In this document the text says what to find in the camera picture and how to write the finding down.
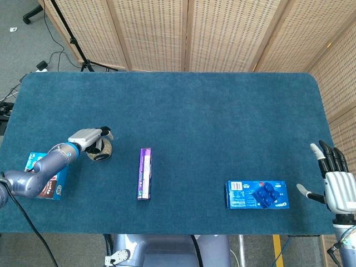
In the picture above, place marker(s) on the blue chocolate chip cookie box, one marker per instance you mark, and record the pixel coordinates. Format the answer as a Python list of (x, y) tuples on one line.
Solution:
[(59, 189)]

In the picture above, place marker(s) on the purple rectangular carton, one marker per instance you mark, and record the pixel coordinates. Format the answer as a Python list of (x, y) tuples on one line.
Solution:
[(145, 172)]

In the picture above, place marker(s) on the grey-blue robot torso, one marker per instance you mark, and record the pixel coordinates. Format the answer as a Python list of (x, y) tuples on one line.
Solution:
[(167, 250)]

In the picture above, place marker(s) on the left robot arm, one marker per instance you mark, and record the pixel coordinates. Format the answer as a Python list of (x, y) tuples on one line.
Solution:
[(41, 172)]

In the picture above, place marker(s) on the black office chair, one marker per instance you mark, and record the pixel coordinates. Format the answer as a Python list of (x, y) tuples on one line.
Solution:
[(32, 14)]

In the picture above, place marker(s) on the black power adapter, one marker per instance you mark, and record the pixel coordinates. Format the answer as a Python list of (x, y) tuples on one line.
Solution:
[(42, 65)]

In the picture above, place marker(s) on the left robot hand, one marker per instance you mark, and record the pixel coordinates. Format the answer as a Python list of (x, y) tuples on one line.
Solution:
[(84, 136)]

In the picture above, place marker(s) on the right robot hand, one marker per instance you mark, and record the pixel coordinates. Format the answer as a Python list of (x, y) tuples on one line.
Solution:
[(339, 189)]

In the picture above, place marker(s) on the blue Oreo cookie box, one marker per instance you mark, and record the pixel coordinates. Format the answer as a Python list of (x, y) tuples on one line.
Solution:
[(250, 194)]

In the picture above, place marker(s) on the wooden woven folding screen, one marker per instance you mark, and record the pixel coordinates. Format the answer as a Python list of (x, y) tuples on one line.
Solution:
[(155, 33)]

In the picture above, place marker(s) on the blue table mat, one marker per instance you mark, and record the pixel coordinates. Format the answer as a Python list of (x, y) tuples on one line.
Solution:
[(194, 111)]

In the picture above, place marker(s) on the small black-lidded seed jar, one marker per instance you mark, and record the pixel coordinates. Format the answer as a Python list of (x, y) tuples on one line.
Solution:
[(104, 151)]

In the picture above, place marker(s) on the black tripod stand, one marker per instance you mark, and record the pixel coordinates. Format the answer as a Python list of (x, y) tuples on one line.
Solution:
[(75, 41)]

